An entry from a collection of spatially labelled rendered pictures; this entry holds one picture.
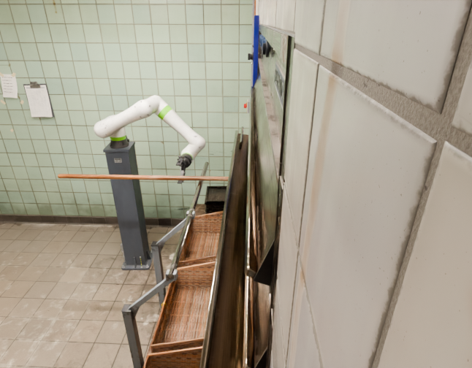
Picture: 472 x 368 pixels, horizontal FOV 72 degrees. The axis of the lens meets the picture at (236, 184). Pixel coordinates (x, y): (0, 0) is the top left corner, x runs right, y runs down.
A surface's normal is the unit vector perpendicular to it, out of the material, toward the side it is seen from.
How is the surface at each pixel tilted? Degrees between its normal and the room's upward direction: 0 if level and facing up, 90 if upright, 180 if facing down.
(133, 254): 90
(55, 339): 0
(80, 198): 90
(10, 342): 0
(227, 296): 8
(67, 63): 90
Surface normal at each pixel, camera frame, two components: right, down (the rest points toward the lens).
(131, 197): 0.03, 0.44
